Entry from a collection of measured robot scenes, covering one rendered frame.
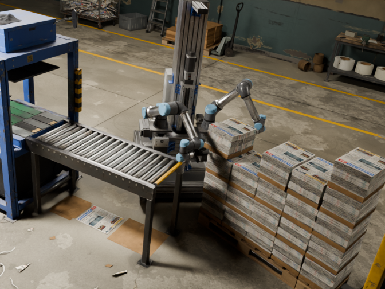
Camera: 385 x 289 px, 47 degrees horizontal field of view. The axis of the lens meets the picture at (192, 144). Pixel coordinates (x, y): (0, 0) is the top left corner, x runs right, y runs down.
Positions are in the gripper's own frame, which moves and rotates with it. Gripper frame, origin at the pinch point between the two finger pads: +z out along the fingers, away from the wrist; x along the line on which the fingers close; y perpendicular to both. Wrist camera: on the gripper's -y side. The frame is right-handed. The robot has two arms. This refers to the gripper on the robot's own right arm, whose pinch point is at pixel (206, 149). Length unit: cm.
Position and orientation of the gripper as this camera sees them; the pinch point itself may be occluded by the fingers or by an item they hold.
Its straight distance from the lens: 403.1
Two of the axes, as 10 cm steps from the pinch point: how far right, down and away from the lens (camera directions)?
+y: 1.2, -8.8, -4.6
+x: -6.8, -4.1, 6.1
